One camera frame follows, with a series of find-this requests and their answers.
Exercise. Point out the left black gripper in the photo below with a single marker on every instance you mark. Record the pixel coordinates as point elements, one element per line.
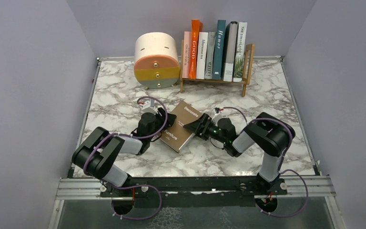
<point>161,115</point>

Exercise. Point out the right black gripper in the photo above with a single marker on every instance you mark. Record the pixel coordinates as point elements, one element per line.
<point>206,120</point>

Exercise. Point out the brown decorate furniture book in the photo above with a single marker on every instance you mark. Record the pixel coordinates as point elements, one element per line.
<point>176,136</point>

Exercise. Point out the pink flower cover book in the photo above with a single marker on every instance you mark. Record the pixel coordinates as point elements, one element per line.
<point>186,54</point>

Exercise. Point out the grey white cover book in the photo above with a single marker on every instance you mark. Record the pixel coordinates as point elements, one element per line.
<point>229,51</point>

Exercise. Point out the grey landscape cover book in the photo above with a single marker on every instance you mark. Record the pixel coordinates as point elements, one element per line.
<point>210,55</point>

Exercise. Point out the orange fashion show book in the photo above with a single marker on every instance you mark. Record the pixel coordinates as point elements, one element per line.
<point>196,29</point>

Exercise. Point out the palm leaf cover book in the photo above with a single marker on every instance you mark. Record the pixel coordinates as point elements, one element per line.
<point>239,52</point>

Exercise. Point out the dark teal book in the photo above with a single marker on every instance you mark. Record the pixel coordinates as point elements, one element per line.
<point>218,50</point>

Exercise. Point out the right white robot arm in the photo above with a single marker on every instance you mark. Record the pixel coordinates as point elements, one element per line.
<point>272,135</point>

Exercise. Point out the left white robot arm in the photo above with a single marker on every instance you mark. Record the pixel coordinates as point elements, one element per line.
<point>98,152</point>

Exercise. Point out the cream and orange bread box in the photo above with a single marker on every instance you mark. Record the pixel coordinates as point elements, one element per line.
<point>156,63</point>

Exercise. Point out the wooden book rack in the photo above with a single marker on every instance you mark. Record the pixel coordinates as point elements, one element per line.
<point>246,76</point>

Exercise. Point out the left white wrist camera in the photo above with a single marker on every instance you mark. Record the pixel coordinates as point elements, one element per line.
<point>148,106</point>

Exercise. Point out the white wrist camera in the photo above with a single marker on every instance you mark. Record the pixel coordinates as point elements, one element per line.
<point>148,106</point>
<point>217,114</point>

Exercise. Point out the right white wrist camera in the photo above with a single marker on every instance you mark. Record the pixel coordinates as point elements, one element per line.
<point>217,114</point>

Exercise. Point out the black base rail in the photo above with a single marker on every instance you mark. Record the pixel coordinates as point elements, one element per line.
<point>186,192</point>

